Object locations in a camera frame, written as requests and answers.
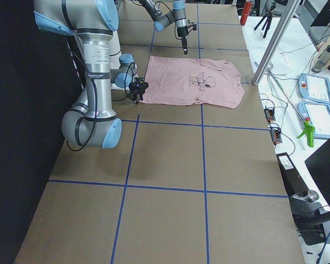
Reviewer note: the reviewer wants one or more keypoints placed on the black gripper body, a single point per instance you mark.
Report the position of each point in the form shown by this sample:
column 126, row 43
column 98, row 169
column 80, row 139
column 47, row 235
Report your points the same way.
column 181, row 32
column 134, row 96

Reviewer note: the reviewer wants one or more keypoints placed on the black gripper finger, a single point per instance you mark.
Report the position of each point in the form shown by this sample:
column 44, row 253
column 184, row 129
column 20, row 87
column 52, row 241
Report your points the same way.
column 137, row 100
column 184, row 45

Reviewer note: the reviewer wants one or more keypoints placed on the pink Snoopy t-shirt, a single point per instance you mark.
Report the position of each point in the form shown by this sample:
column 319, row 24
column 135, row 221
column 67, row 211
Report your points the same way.
column 189, row 81

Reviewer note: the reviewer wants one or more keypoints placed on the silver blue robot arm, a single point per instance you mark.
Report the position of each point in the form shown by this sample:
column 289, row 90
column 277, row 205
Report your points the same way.
column 176, row 15
column 91, row 120

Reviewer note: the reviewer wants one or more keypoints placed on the red cylinder bottle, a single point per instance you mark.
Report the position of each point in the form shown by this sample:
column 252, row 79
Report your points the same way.
column 245, row 13

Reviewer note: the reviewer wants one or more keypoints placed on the black tripod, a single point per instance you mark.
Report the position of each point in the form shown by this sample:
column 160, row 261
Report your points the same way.
column 266, row 19

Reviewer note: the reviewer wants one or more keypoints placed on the orange terminal block far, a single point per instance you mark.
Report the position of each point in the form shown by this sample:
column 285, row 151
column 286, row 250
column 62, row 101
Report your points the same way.
column 270, row 114

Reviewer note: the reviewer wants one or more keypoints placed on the orange terminal block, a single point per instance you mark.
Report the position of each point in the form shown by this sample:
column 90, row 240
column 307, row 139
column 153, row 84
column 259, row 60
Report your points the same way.
column 275, row 133
column 270, row 114

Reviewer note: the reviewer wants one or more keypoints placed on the orange terminal block near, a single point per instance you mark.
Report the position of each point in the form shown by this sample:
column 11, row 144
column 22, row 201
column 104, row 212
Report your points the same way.
column 275, row 133

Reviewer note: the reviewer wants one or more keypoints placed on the far teach pendant tablet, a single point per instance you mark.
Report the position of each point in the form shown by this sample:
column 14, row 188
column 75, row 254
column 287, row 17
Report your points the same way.
column 314, row 88

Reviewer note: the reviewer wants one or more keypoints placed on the teach pendant tablet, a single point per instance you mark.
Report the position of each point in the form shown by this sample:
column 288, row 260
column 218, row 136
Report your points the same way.
column 319, row 114
column 314, row 88

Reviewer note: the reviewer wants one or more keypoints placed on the clear water bottle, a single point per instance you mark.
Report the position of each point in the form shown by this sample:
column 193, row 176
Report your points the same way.
column 322, row 60

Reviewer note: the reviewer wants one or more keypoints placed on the near teach pendant tablet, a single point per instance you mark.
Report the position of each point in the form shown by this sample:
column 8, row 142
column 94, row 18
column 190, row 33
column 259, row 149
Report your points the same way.
column 319, row 114

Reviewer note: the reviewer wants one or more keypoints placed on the black power adapter box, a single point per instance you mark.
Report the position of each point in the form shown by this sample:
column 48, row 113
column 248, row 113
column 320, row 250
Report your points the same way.
column 293, row 181

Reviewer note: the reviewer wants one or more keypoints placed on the black monitor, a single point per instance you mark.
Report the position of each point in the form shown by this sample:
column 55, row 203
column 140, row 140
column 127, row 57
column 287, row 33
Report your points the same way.
column 318, row 165

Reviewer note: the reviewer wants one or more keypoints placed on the black clamp with metal knob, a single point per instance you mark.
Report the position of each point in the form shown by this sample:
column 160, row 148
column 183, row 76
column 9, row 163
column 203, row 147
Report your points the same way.
column 311, row 219

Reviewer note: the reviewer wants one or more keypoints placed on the aluminium frame post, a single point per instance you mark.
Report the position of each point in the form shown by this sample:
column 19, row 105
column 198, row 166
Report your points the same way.
column 275, row 40

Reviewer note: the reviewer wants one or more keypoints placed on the green handled reacher grabber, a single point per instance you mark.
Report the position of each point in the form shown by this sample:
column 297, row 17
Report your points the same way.
column 308, row 128

